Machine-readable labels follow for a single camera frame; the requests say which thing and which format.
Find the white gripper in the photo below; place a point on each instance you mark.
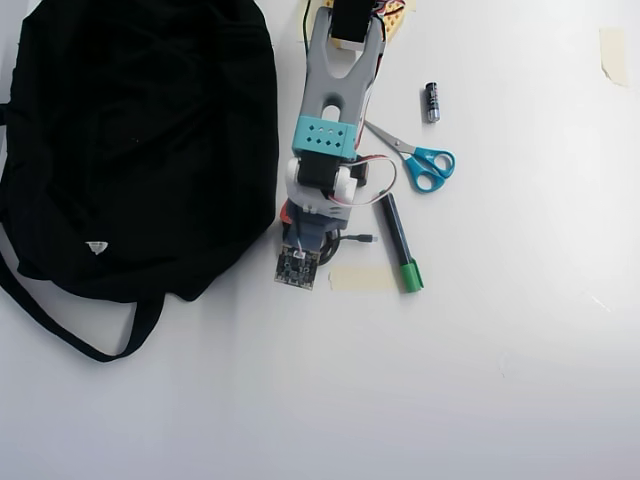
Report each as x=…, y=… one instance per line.
x=285, y=218

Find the black fabric bag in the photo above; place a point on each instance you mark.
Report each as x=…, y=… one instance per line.
x=125, y=150

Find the long beige masking tape strip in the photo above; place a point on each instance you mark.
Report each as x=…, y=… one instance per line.
x=365, y=279

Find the green-capped black marker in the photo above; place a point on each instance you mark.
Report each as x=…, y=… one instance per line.
x=397, y=235

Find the black cylindrical battery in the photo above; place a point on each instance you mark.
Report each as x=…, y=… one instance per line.
x=432, y=102

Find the short beige masking tape strip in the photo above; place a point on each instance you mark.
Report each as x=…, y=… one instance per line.
x=615, y=55

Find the bare camera circuit board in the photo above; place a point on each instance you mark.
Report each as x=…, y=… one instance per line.
x=296, y=267

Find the yellow perforated base plate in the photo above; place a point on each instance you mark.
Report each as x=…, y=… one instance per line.
x=395, y=20

